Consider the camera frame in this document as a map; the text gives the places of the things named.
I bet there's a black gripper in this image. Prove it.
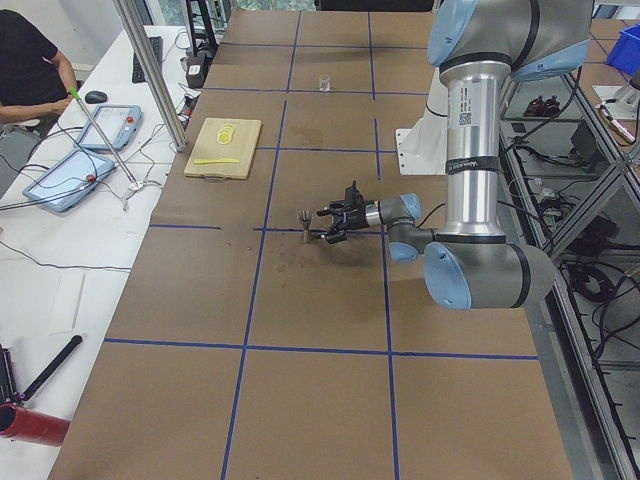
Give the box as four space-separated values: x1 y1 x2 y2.
311 200 379 244

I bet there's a steel measuring jigger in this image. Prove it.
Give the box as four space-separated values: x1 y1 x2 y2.
297 210 313 243

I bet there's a clear glass cup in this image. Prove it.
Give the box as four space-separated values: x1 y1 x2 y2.
318 75 331 92

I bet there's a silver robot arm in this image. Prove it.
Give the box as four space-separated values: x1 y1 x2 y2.
323 1 593 310

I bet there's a yellow plastic knife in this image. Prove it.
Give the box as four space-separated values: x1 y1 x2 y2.
193 157 240 165

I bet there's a wooden cutting board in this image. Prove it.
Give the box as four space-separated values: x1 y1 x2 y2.
184 118 262 180

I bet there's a far blue teach pendant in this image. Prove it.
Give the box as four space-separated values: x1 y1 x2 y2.
78 104 142 153

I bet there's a blue teach pendant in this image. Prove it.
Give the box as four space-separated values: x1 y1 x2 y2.
23 149 115 213
78 104 142 153

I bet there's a black keyboard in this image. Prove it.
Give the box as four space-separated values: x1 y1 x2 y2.
131 35 165 84

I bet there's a black computer mouse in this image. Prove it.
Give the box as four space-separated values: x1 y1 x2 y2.
84 90 108 104

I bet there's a near blue teach pendant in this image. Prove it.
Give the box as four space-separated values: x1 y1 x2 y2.
23 149 115 213

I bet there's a seated person black shirt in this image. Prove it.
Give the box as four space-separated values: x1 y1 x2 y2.
1 9 77 136

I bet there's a blue plastic bin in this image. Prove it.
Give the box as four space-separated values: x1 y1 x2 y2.
606 24 640 75

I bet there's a red cylinder tube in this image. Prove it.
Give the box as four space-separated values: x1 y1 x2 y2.
1 403 70 447

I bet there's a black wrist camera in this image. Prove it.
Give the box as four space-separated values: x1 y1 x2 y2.
344 181 364 209

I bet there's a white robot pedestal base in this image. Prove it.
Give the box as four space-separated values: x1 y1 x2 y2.
396 68 474 175

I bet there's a black handle bar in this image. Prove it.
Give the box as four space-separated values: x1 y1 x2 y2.
20 335 83 402

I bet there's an aluminium frame post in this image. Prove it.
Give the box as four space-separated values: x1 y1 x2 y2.
113 0 186 152

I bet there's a metal rod green handle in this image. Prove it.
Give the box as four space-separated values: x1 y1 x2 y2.
68 87 140 190

